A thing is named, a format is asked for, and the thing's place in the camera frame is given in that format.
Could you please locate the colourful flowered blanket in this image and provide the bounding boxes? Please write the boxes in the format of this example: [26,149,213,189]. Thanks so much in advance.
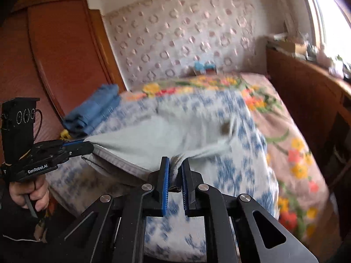
[121,71,330,242]

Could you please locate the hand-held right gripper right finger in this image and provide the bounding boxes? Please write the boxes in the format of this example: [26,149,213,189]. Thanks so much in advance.
[181,159,319,263]

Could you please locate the person's left forearm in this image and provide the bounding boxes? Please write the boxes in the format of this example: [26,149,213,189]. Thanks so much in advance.
[0,189,37,242]

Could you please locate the cardboard box by bed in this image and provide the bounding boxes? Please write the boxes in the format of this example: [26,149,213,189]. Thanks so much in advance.
[192,64,220,76]

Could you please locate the folded blue jeans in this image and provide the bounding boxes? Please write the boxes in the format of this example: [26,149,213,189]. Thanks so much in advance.
[62,84,121,138]

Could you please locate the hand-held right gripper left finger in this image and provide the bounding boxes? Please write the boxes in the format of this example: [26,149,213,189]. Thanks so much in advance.
[55,156,172,263]

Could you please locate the blue floral bed sheet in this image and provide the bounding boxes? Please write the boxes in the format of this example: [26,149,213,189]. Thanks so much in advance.
[47,89,279,256]

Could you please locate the person's left hand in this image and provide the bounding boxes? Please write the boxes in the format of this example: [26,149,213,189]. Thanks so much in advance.
[9,175,50,212]

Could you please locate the grey-green pants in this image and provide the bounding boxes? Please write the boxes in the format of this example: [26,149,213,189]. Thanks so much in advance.
[82,107,234,193]

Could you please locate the long wooden cabinet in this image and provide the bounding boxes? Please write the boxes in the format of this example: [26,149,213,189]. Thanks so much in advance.
[265,46,351,242]

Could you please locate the window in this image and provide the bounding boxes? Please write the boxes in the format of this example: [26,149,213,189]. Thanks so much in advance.
[299,0,351,69]

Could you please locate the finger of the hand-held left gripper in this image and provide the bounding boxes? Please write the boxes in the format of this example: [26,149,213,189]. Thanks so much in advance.
[62,139,86,147]
[66,142,95,158]

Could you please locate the open cardboard box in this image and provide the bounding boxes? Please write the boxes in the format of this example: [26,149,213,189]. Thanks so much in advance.
[285,42,307,54]

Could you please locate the circle-patterned hanging curtain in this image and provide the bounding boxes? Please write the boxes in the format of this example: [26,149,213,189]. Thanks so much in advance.
[103,0,286,91]

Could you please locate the wooden slatted wardrobe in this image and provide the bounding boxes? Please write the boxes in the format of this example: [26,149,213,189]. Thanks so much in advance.
[0,0,127,150]

